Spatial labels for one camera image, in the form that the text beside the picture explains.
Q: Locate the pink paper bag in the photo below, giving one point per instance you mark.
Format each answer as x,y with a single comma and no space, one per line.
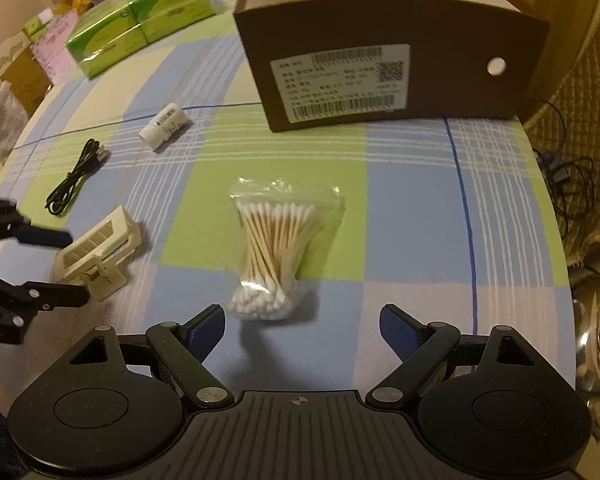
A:
55,47

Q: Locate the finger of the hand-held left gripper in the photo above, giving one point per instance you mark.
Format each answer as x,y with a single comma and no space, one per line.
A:
55,296
45,236

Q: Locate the clear plastic bag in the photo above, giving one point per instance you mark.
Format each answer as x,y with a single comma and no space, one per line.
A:
0,120

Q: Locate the bag of cotton swabs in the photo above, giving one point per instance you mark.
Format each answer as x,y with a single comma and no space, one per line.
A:
275,240

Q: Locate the green tissue pack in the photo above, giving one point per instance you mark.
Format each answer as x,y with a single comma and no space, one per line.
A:
130,25

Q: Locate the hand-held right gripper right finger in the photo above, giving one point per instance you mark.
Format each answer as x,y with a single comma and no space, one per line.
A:
397,332

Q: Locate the yellow plastic bag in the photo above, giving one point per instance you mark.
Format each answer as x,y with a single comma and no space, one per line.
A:
77,0

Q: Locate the white pill bottle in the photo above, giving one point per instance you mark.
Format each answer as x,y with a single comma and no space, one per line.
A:
162,127

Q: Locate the wicker chair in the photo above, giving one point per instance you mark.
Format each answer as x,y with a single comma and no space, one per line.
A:
595,85

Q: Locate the plain cardboard carton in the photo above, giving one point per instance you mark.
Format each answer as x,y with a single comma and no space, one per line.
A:
22,80

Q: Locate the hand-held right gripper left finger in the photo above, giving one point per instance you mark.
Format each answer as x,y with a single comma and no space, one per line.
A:
207,331

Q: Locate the brown cardboard box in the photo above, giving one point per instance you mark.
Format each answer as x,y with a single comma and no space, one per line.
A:
260,60

